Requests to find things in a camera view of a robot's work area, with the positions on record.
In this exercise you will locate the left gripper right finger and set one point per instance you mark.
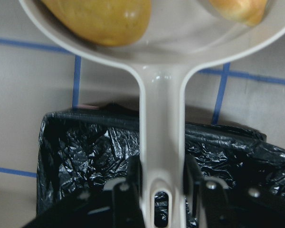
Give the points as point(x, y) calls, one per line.
point(214, 205)

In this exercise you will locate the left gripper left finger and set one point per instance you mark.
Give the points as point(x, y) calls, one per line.
point(117, 206)

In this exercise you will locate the beige plastic dustpan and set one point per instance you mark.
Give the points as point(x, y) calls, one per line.
point(183, 37)

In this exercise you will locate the yellow potato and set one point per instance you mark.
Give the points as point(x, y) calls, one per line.
point(108, 23)

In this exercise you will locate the croissant bread piece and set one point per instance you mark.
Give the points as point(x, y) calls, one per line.
point(248, 12)

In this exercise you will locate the black lined trash bin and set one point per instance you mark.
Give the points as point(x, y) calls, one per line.
point(84, 149)

